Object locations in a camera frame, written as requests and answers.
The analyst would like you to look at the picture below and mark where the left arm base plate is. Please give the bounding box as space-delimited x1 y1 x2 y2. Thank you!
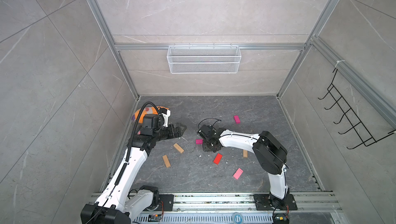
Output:
145 194 175 211

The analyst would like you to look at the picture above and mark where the white wire basket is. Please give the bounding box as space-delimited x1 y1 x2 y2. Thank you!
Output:
167 45 242 74

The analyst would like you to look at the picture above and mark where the pink block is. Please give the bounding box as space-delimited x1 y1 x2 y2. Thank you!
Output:
233 168 243 180

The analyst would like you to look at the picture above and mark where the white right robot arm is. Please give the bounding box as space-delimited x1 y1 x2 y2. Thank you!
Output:
198 125 290 208

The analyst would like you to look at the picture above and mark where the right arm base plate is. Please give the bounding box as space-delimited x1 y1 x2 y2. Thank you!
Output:
253 193 298 211

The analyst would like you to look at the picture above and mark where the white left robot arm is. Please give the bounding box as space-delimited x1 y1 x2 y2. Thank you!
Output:
80 101 187 224

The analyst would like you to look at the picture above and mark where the aluminium rail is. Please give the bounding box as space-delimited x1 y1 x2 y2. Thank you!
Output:
83 192 344 215

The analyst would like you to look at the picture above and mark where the black wire hook rack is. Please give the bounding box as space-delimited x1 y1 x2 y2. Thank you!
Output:
318 69 396 150

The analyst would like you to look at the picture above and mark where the orange plush toy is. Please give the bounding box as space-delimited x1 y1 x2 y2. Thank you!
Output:
132 106 171 124

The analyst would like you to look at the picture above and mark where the red block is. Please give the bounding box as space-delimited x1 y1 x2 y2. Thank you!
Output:
213 154 223 165

